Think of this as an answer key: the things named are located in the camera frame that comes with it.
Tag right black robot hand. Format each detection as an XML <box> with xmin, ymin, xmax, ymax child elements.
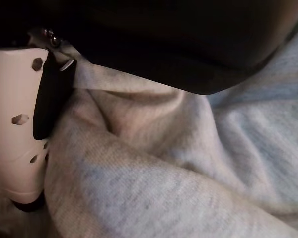
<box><xmin>0</xmin><ymin>0</ymin><xmax>298</xmax><ymax>213</ymax></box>

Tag light grey sweatshirt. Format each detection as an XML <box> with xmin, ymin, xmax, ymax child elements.
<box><xmin>0</xmin><ymin>14</ymin><xmax>298</xmax><ymax>238</ymax></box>

